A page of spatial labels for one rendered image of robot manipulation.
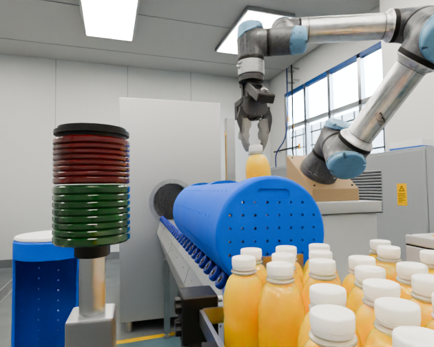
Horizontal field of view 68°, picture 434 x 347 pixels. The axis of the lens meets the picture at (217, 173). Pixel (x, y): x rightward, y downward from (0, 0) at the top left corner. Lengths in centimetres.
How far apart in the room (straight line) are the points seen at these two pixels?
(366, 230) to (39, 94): 556
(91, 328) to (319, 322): 19
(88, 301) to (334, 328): 21
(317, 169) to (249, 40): 57
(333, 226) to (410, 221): 125
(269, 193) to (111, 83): 549
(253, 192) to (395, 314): 49
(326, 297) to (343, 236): 88
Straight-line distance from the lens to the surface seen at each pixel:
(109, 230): 28
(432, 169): 241
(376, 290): 43
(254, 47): 96
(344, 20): 112
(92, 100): 606
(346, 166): 112
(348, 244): 127
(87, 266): 30
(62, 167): 29
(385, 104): 108
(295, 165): 135
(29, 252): 134
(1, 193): 608
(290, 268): 49
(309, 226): 85
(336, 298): 39
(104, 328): 31
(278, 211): 81
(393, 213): 252
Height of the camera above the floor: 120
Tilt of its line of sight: 3 degrees up
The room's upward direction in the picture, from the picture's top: 1 degrees counter-clockwise
